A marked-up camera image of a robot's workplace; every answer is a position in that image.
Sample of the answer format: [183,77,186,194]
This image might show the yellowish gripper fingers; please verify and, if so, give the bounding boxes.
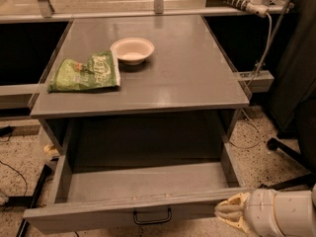
[214,193,251,234]

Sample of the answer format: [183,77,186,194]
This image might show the grey top drawer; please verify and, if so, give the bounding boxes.
[23,121,270,235]

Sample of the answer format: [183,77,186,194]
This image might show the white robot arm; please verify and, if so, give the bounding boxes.
[214,189,316,237]

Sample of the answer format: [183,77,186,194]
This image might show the black chair base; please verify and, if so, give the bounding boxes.
[260,96,316,191]

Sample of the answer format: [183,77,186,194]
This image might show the grey cabinet desk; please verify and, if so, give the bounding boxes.
[31,15,249,155]

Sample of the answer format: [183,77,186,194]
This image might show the white paper bowl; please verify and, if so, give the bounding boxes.
[111,38,155,65]

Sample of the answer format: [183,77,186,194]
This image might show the green chip bag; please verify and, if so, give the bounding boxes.
[47,50,120,93]

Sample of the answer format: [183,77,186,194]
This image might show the white power strip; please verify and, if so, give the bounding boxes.
[221,0,269,18]

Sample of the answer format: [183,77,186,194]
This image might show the black drawer handle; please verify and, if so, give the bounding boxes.
[132,208,173,226]

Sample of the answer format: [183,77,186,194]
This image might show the white power cable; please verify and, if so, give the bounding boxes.
[245,12,274,84]

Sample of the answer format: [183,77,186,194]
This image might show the aluminium frame rail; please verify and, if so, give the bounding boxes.
[0,4,290,25]

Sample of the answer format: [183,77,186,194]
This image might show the black floor cable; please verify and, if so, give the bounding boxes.
[0,160,29,198]

